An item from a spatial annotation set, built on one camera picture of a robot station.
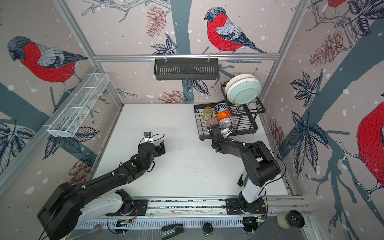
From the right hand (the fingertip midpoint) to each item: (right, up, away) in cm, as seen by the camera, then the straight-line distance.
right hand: (214, 136), depth 97 cm
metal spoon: (-58, -39, -30) cm, 76 cm away
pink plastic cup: (-2, +10, +2) cm, 10 cm away
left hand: (-35, -2, -13) cm, 38 cm away
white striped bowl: (+8, +9, 0) cm, 12 cm away
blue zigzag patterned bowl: (+6, +20, +7) cm, 22 cm away
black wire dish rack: (+22, +10, +5) cm, 25 cm away
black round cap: (-7, -33, -37) cm, 51 cm away
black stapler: (-23, -39, -31) cm, 55 cm away
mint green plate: (+15, +27, -17) cm, 35 cm away
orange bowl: (+7, +14, +6) cm, 17 cm away
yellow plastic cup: (-4, +15, +5) cm, 17 cm away
